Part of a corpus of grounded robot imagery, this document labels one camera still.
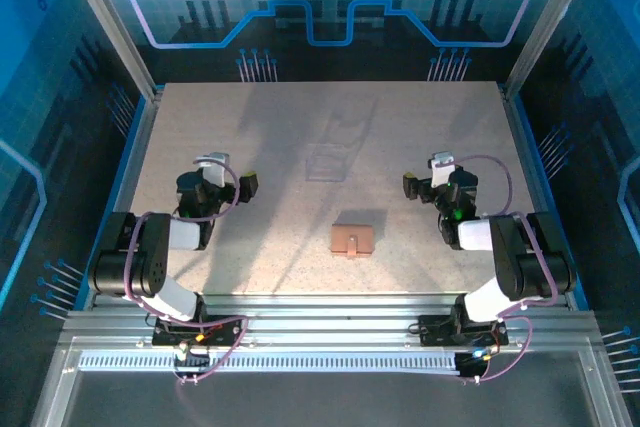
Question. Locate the brown leather card holder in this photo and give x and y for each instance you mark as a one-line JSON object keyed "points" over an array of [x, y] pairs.
{"points": [[345, 239]]}

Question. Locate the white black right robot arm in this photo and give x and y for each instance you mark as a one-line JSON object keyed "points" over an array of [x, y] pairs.
{"points": [[530, 257]]}

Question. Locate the aluminium front beam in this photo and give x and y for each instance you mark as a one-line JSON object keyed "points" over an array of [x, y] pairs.
{"points": [[325, 322]]}

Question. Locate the black connector box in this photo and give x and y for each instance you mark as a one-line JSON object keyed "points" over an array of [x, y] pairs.
{"points": [[192, 361], [470, 366]]}

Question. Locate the dark grey front panel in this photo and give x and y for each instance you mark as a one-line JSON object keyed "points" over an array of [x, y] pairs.
{"points": [[320, 402]]}

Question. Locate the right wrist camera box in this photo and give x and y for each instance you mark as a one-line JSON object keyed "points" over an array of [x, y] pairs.
{"points": [[440, 174]]}

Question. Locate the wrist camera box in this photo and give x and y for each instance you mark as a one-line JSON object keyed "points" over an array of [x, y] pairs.
{"points": [[440, 174], [217, 174]]}

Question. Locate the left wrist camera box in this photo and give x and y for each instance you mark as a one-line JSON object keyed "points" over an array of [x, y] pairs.
{"points": [[217, 174]]}

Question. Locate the aluminium side rail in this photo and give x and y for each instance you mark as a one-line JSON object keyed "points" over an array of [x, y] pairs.
{"points": [[141, 147], [523, 147]]}

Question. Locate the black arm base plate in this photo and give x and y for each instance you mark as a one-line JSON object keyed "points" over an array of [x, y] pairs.
{"points": [[162, 336], [432, 332]]}

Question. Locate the aluminium frame post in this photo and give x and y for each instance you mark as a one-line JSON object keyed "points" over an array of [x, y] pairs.
{"points": [[111, 22], [548, 22]]}

